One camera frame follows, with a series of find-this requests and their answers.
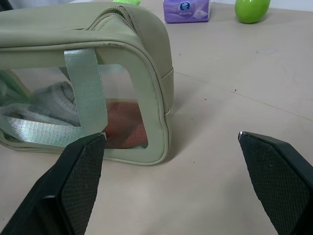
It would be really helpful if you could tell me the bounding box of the red folded cloth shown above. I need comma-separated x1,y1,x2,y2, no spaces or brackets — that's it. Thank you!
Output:
104,102,149,150

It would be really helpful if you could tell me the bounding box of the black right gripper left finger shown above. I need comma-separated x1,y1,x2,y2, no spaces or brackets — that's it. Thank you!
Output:
0,132,107,235

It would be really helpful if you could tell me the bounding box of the green transparent toiletry bag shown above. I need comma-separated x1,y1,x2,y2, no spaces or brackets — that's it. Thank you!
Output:
0,2,174,166

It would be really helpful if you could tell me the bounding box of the green pear-shaped object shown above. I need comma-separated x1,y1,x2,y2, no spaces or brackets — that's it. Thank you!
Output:
235,0,270,24

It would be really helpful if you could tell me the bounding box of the grey folded towel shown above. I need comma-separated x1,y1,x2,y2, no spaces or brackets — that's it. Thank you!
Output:
0,81,81,127

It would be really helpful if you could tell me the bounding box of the purple tissue pack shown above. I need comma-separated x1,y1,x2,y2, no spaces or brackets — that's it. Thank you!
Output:
163,0,211,24

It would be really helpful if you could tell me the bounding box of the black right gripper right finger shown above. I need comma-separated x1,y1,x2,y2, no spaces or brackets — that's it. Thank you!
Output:
238,131,313,235

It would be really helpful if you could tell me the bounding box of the green plastic object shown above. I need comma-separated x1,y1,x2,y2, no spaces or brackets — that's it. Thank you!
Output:
112,0,141,6

